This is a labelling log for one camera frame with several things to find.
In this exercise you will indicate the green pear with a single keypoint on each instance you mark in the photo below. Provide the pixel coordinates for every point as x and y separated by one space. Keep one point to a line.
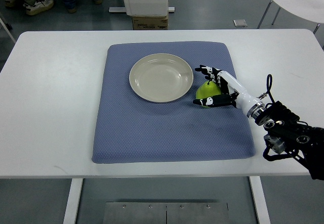
207 89

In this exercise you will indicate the metal base plate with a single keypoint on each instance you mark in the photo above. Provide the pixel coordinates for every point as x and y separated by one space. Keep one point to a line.
164 212

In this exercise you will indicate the cardboard box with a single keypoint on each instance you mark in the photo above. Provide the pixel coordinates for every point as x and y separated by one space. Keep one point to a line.
150 23

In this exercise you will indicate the beige round plate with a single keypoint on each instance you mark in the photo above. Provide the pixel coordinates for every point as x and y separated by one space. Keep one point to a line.
161 78

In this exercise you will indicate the white sneaker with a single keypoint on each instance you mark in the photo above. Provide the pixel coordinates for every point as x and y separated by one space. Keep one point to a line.
38 7

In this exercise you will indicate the white table leg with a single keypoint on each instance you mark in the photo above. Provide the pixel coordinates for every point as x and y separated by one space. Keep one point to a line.
72 205
259 200

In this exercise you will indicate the right white table leg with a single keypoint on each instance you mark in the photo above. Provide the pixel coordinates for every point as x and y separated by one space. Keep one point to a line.
259 200

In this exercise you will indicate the white chair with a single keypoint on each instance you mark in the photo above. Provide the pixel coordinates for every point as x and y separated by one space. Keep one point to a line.
310 10

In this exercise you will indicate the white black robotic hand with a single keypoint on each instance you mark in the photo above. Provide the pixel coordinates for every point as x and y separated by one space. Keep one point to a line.
232 92

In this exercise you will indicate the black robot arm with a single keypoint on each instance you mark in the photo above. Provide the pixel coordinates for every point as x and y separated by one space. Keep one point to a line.
288 137

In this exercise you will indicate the grey floor outlet plate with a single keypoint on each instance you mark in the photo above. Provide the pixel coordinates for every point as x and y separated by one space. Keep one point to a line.
240 23

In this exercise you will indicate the left white table leg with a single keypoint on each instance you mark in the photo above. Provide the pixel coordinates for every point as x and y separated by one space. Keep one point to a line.
72 205

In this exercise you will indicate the blue textured mat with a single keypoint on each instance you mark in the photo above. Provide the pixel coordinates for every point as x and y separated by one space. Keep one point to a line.
131 129

